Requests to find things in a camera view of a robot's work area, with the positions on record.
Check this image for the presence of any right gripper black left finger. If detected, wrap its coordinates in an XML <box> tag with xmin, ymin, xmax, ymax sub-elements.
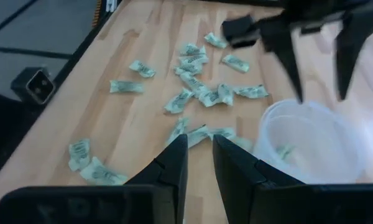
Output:
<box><xmin>124</xmin><ymin>134</ymin><xmax>189</xmax><ymax>224</ymax></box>

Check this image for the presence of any black hazard striped floor mat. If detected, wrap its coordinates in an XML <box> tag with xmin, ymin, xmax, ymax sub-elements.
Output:
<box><xmin>91</xmin><ymin>0</ymin><xmax>103</xmax><ymax>28</ymax></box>

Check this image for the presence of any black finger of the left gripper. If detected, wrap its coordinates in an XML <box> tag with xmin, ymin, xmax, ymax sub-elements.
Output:
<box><xmin>260</xmin><ymin>14</ymin><xmax>305</xmax><ymax>104</ymax></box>
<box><xmin>334</xmin><ymin>11</ymin><xmax>373</xmax><ymax>102</ymax></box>

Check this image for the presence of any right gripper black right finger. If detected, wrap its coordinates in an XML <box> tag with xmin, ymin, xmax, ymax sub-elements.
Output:
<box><xmin>212</xmin><ymin>134</ymin><xmax>305</xmax><ymax>224</ymax></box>

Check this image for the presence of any black aluminium table frame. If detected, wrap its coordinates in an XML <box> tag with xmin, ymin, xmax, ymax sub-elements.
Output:
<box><xmin>0</xmin><ymin>0</ymin><xmax>124</xmax><ymax>187</ymax></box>

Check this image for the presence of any clear round plastic container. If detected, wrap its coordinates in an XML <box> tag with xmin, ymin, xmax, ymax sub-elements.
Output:
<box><xmin>253</xmin><ymin>98</ymin><xmax>366</xmax><ymax>185</ymax></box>

